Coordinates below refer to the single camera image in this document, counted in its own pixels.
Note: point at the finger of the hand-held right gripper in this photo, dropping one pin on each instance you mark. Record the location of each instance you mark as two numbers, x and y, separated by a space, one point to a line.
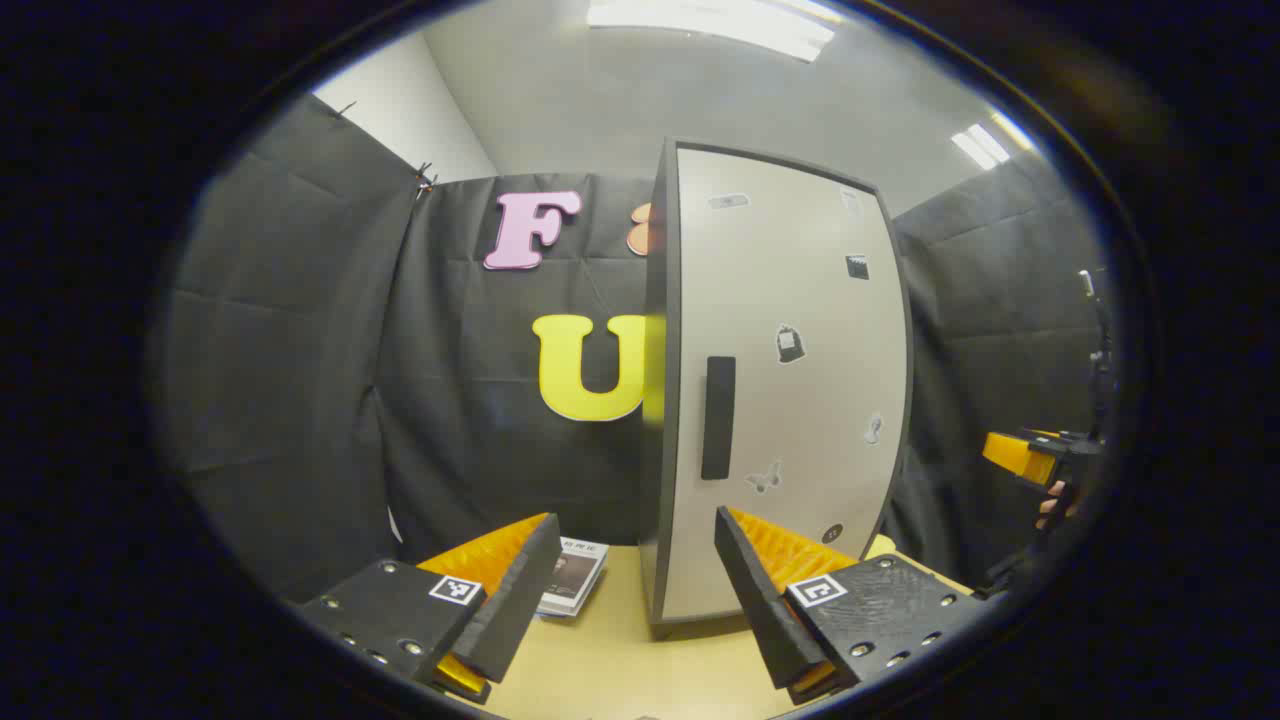
1018 457

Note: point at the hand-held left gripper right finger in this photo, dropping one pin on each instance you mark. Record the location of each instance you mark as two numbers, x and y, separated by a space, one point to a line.
765 610

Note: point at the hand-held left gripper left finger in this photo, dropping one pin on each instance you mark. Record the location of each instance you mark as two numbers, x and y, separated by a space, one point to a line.
515 600

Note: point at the printed square coaster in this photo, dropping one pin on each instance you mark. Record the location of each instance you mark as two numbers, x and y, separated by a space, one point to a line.
572 575

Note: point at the dark grey cabinet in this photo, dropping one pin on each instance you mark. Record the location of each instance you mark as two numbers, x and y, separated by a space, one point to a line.
656 400

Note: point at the beige cabinet door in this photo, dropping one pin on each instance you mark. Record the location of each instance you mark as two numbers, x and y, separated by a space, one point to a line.
800 250

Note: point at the black backdrop cloth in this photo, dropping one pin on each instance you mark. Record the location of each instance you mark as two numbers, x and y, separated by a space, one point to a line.
300 400

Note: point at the ceiling light panel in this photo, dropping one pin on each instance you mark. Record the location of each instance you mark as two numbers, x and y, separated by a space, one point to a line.
710 25
985 142

